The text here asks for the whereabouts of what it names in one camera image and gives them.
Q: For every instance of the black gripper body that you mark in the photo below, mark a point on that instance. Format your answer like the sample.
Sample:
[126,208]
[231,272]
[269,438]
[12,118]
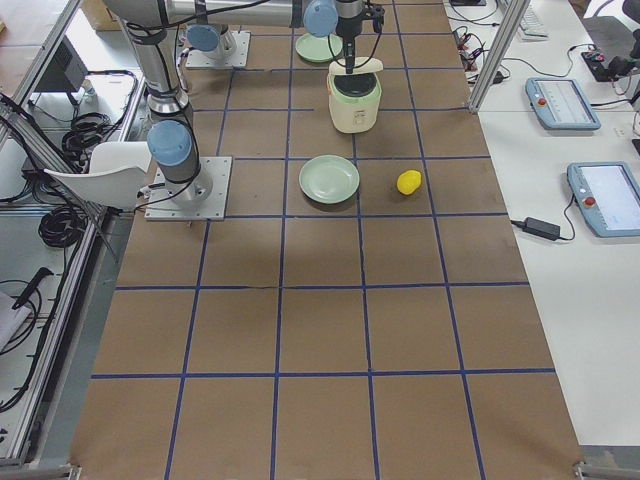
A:
[347,25]

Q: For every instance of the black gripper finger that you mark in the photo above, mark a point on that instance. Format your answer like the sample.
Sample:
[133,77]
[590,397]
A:
[346,52]
[352,55]

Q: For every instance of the white rice cooker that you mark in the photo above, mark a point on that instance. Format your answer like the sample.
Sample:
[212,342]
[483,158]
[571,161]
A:
[354,98]

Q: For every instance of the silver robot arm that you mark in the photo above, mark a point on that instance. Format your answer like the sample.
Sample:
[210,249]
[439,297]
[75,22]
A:
[319,18]
[172,143]

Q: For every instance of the far mint green plate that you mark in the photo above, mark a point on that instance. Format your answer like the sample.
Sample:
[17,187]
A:
[318,49]

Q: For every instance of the mint green plate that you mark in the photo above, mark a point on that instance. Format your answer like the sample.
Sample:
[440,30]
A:
[318,49]
[329,179]

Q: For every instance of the near mint green plate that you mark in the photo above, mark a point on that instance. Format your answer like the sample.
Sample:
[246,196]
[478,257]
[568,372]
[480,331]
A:
[329,179]

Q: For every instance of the yellow lemon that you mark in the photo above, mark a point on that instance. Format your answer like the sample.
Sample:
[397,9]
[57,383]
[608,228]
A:
[408,182]

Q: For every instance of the white keyboard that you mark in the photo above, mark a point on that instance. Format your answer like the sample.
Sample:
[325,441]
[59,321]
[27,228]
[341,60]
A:
[531,28]

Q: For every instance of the far teach pendant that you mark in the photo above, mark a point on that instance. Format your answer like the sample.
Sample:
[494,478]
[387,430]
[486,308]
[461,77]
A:
[560,104]

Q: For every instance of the teach pendant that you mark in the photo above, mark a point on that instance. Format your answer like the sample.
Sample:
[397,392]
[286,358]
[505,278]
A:
[560,104]
[607,195]

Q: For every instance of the white plastic chair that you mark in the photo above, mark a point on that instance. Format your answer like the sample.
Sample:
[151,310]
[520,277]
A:
[116,174]

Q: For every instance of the black power adapter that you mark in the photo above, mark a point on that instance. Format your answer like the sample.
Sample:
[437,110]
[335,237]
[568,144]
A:
[541,229]

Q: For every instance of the near teach pendant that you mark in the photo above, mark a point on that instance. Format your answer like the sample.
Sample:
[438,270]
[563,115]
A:
[607,195]

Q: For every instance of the aluminium frame post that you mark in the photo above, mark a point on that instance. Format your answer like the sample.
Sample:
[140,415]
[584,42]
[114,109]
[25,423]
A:
[501,42]

